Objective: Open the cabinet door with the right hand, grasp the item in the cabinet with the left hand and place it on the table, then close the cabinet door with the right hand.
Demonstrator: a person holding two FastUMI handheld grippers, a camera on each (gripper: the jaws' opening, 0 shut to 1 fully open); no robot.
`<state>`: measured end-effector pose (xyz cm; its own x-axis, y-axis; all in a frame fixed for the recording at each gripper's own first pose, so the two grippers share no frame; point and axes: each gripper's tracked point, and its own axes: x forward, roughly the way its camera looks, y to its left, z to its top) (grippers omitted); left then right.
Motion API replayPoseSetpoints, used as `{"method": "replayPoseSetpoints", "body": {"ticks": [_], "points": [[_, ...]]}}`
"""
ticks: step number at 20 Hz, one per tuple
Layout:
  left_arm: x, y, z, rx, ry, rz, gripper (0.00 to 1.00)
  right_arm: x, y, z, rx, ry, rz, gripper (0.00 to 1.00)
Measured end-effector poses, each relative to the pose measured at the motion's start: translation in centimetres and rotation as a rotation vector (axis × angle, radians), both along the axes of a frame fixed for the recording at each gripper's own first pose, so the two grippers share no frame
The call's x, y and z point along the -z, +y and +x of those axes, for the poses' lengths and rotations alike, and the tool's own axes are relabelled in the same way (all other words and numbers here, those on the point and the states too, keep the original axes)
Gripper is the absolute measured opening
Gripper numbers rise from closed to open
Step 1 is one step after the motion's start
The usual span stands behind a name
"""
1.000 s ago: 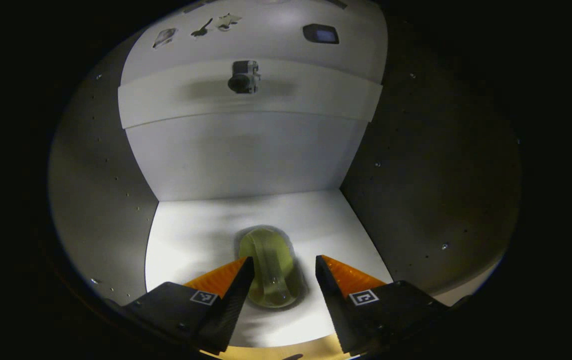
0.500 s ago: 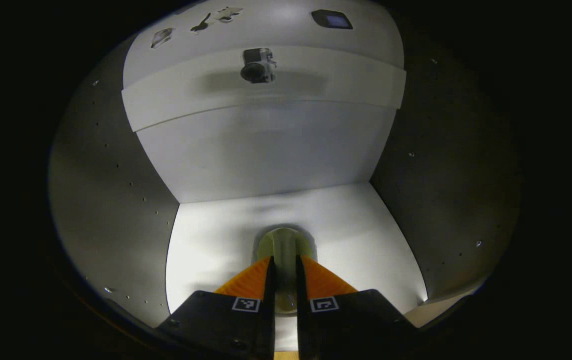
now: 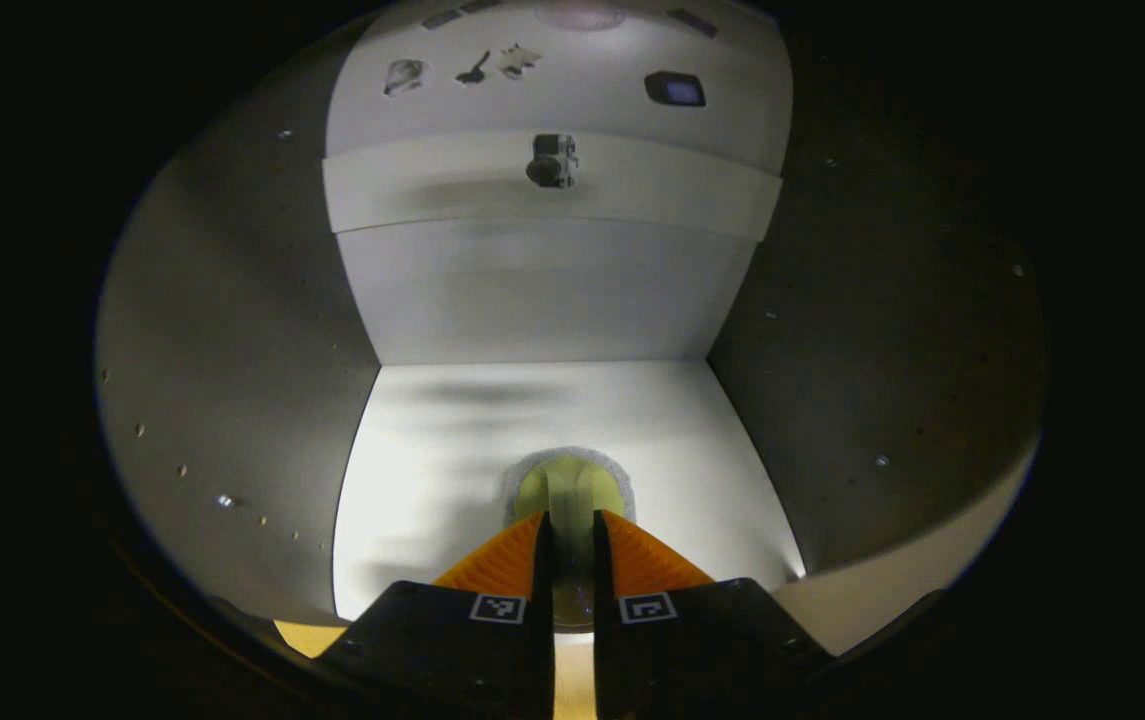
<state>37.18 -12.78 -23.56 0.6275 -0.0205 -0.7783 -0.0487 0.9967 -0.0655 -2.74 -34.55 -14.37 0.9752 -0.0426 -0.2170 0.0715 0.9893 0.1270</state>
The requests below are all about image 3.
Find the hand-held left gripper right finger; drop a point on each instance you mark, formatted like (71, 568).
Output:
(712, 650)

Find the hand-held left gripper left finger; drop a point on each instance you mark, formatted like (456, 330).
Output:
(432, 650)

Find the grey speckled round pad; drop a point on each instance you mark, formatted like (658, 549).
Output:
(628, 490)

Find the beige cabinet door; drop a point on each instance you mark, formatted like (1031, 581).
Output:
(882, 600)

